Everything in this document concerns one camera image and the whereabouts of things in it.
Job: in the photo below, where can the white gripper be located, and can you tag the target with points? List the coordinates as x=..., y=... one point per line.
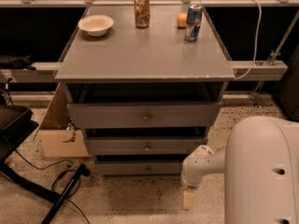
x=189, y=184

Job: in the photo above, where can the grey bottom drawer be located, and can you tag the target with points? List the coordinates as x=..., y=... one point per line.
x=138, y=168

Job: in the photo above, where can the grey drawer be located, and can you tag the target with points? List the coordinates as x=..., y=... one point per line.
x=143, y=145
x=138, y=168
x=91, y=116

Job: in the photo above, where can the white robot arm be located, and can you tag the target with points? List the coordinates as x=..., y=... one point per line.
x=261, y=172

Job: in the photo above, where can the grey top drawer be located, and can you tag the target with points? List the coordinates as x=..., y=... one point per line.
x=91, y=116

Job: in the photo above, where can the grey middle drawer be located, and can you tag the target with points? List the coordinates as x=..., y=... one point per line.
x=143, y=145

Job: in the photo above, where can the grey drawer cabinet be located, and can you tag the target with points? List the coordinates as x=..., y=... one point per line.
x=144, y=66

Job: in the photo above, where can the cardboard box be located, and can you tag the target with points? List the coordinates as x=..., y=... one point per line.
x=59, y=136

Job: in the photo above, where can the orange fruit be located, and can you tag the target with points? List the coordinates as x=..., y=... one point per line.
x=181, y=20

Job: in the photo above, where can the blue silver energy drink can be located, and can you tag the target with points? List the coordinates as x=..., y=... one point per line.
x=193, y=22

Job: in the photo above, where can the white bowl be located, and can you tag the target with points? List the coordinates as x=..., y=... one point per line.
x=95, y=25

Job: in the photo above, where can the brown patterned can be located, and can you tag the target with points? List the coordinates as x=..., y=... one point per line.
x=142, y=13

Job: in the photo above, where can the grey metal rail beam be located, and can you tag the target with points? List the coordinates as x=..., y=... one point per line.
x=248, y=70

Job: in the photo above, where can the black object on rail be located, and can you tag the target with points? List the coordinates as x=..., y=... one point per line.
x=15, y=62

